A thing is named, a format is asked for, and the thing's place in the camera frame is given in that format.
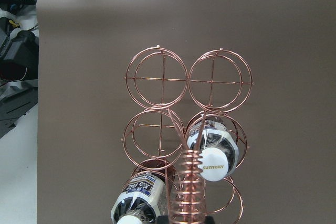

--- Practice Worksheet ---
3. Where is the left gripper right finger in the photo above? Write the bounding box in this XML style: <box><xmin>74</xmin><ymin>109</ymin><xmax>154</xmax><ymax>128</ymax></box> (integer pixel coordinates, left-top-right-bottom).
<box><xmin>204</xmin><ymin>216</ymin><xmax>215</xmax><ymax>224</ymax></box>

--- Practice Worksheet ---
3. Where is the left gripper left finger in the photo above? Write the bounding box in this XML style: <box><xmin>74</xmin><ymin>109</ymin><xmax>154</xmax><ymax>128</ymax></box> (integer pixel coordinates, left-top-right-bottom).
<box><xmin>156</xmin><ymin>215</ymin><xmax>170</xmax><ymax>224</ymax></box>

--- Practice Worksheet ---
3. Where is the copper wire bottle basket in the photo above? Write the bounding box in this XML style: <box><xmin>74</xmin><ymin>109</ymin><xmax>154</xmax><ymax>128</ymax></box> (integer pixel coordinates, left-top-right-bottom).
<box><xmin>121</xmin><ymin>46</ymin><xmax>254</xmax><ymax>223</ymax></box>

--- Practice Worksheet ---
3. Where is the tea bottle rear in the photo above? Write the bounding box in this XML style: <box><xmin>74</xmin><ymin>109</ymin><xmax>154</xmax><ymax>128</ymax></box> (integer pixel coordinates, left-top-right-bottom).
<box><xmin>111</xmin><ymin>167</ymin><xmax>175</xmax><ymax>223</ymax></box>

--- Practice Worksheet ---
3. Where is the tea bottle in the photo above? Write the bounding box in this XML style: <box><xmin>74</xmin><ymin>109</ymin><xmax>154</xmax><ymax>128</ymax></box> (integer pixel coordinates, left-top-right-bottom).
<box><xmin>111</xmin><ymin>167</ymin><xmax>175</xmax><ymax>223</ymax></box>
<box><xmin>198</xmin><ymin>116</ymin><xmax>239</xmax><ymax>182</ymax></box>

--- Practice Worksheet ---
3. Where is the tea bottle front middle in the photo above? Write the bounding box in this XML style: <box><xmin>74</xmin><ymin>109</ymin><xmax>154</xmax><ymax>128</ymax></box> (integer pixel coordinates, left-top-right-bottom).
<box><xmin>198</xmin><ymin>116</ymin><xmax>239</xmax><ymax>182</ymax></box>

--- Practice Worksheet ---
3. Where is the black equipment case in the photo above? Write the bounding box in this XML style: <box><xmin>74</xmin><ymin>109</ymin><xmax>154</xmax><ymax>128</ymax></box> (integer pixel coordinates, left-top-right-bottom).
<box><xmin>1</xmin><ymin>28</ymin><xmax>39</xmax><ymax>137</ymax></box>

